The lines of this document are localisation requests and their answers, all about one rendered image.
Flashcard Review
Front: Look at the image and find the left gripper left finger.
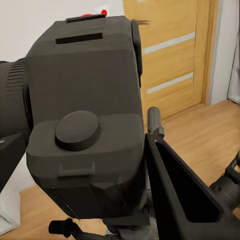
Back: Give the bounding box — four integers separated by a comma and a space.
0, 133, 27, 193

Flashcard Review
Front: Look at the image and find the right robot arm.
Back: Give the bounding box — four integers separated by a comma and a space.
209, 151, 240, 211

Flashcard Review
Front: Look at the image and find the camera tripod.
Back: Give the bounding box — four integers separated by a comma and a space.
49, 106, 165, 240

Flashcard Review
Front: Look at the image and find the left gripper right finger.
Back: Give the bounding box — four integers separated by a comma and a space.
144, 133, 240, 240

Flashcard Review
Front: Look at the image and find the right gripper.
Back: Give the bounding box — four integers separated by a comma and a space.
209, 182, 239, 211

